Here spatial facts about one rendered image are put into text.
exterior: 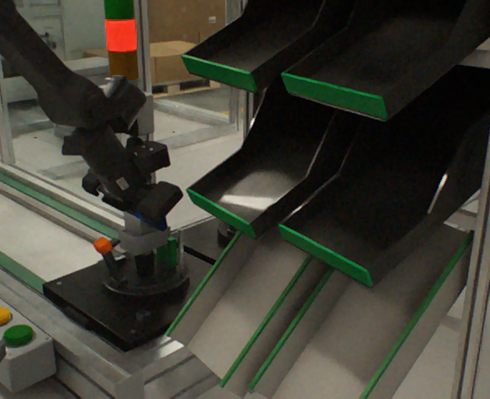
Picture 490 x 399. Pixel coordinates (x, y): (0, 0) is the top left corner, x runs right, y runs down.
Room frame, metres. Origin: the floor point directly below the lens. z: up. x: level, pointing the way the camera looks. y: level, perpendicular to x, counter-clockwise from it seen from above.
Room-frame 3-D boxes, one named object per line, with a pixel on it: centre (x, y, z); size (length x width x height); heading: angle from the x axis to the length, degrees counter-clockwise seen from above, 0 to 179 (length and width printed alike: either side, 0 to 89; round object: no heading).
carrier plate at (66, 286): (0.93, 0.16, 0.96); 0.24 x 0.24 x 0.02; 45
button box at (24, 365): (0.84, 0.37, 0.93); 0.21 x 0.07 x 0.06; 45
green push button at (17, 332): (0.79, 0.32, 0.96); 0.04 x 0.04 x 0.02
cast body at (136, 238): (0.94, 0.15, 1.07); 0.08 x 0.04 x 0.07; 136
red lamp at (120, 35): (1.15, 0.21, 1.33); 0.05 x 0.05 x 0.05
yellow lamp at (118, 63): (1.15, 0.21, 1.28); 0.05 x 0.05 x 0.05
